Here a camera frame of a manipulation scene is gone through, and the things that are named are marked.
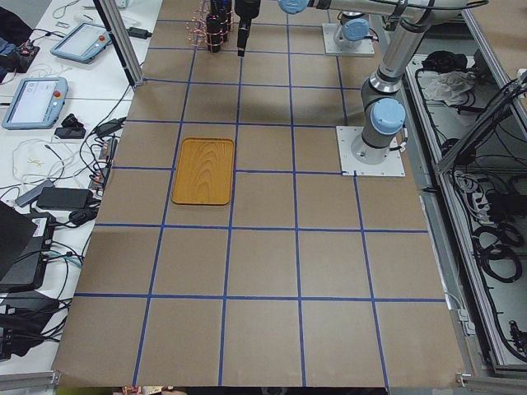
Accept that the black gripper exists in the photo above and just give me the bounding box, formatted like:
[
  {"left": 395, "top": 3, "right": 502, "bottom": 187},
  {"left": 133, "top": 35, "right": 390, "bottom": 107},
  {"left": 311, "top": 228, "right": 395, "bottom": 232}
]
[{"left": 235, "top": 0, "right": 261, "bottom": 57}]

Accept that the dark wine bottle right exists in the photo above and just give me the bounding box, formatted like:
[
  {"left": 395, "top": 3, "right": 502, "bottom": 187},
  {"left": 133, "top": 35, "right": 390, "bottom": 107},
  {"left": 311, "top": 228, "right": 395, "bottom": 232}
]
[{"left": 219, "top": 0, "right": 232, "bottom": 43}]

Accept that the dark wine bottle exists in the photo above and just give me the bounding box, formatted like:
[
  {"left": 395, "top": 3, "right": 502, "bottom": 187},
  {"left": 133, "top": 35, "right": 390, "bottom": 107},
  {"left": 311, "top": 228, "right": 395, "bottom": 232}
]
[
  {"left": 219, "top": 0, "right": 232, "bottom": 43},
  {"left": 205, "top": 1, "right": 222, "bottom": 53}
]

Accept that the dark wine bottle left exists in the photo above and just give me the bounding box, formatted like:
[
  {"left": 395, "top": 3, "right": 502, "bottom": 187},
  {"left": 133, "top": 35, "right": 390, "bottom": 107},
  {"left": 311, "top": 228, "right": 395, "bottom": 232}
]
[{"left": 205, "top": 1, "right": 222, "bottom": 53}]

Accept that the wooden tray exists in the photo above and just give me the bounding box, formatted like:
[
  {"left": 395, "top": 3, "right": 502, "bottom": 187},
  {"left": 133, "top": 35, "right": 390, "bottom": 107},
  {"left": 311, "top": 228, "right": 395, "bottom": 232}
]
[{"left": 171, "top": 137, "right": 235, "bottom": 206}]

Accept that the black power adapter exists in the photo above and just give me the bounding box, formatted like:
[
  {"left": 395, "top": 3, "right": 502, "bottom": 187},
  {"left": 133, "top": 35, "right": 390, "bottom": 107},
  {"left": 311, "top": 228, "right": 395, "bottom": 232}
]
[{"left": 127, "top": 26, "right": 152, "bottom": 40}]

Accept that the teach pendant far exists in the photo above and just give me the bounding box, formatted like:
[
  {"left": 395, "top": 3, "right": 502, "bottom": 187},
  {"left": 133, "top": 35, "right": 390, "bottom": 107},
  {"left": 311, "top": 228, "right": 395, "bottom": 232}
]
[{"left": 50, "top": 22, "right": 112, "bottom": 64}]

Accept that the teach pendant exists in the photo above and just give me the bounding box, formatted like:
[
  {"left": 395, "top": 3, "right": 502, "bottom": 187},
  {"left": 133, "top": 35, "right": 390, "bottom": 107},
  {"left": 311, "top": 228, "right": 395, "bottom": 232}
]
[
  {"left": 50, "top": 22, "right": 112, "bottom": 64},
  {"left": 2, "top": 77, "right": 68, "bottom": 130}
]

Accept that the white crumpled cloth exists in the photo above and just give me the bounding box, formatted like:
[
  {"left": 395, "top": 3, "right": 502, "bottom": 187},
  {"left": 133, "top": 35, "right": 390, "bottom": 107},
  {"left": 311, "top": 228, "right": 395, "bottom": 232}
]
[{"left": 422, "top": 71, "right": 476, "bottom": 106}]

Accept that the teach pendant near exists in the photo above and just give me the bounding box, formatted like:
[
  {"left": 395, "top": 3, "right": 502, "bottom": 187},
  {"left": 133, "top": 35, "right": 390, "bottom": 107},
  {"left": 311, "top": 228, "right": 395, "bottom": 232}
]
[{"left": 2, "top": 77, "right": 68, "bottom": 130}]

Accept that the black power brick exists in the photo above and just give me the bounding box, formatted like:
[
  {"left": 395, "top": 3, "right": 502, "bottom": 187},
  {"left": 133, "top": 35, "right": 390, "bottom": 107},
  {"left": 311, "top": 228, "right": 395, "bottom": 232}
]
[{"left": 36, "top": 187, "right": 93, "bottom": 211}]

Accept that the black laptop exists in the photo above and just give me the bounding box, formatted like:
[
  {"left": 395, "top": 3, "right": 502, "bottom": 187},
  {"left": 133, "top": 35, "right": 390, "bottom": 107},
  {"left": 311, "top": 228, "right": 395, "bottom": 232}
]
[{"left": 1, "top": 202, "right": 55, "bottom": 293}]

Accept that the copper wire bottle basket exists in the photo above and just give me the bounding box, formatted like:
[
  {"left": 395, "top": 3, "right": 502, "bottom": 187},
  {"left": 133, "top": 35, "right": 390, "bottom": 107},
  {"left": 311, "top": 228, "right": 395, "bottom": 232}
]
[{"left": 186, "top": 0, "right": 220, "bottom": 52}]

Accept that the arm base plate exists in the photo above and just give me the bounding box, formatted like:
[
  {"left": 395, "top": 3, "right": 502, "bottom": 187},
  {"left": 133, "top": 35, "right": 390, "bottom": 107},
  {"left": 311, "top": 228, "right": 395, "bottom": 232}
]
[
  {"left": 322, "top": 20, "right": 375, "bottom": 57},
  {"left": 336, "top": 126, "right": 405, "bottom": 178}
]

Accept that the aluminium frame post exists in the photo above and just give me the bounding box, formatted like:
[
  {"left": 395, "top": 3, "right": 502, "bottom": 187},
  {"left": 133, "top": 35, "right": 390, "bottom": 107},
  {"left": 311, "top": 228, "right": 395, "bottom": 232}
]
[{"left": 93, "top": 0, "right": 143, "bottom": 90}]

